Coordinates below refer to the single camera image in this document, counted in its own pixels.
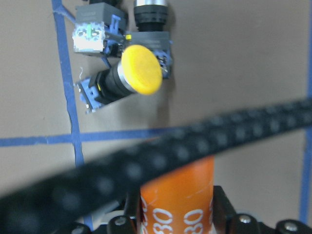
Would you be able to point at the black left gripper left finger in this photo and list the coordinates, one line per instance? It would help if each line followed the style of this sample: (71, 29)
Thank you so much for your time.
(126, 222)

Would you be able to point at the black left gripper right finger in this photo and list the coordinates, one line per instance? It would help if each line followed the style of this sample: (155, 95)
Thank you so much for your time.
(225, 218)

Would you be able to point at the orange cylinder with white text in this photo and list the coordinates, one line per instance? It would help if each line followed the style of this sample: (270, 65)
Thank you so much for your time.
(180, 202)

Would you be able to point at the yellow push button upright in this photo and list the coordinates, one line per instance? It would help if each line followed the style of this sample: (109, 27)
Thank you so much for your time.
(137, 72)

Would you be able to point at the yellow push button lying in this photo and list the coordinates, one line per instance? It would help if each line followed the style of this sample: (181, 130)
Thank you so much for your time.
(99, 29)

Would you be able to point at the green push button in cluster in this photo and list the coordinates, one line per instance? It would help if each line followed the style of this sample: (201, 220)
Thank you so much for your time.
(150, 18)

